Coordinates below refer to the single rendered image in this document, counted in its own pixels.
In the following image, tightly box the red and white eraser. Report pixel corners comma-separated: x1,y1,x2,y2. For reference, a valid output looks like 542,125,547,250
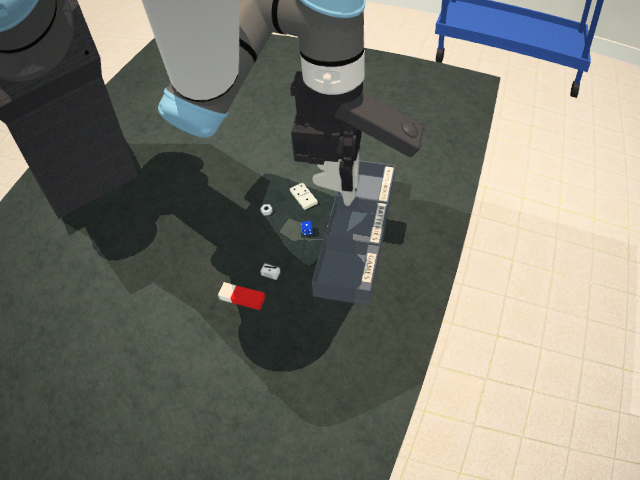
218,283,265,310

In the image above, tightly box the grey rack of labelled bins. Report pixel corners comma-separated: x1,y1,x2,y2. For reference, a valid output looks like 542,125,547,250
312,161,395,306

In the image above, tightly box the blue die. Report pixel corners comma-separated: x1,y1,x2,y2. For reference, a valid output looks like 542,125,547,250
301,221,313,235

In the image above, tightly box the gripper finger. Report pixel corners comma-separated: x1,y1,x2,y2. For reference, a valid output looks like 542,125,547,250
312,147,356,206
317,146,360,191

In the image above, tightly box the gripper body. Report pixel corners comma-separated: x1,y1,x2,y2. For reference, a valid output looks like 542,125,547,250
290,71,363,165

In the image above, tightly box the white domino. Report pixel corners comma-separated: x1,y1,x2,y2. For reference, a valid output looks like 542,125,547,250
290,183,318,210

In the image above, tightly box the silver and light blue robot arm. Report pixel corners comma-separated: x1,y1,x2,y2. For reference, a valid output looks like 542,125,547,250
0,0,423,157

